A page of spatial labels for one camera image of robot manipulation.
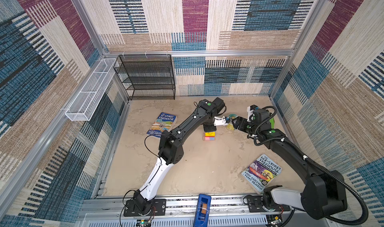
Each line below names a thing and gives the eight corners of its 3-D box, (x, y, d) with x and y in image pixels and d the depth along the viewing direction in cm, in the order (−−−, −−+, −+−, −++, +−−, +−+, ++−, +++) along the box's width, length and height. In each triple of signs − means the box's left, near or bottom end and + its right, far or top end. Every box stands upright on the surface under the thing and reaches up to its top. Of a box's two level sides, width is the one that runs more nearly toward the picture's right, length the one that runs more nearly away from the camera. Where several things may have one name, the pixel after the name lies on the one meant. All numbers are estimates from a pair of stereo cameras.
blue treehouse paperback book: (148, 134, 102) (146, 131, 99) (160, 114, 113) (159, 111, 110) (166, 140, 99) (165, 137, 96) (177, 118, 110) (176, 115, 107)
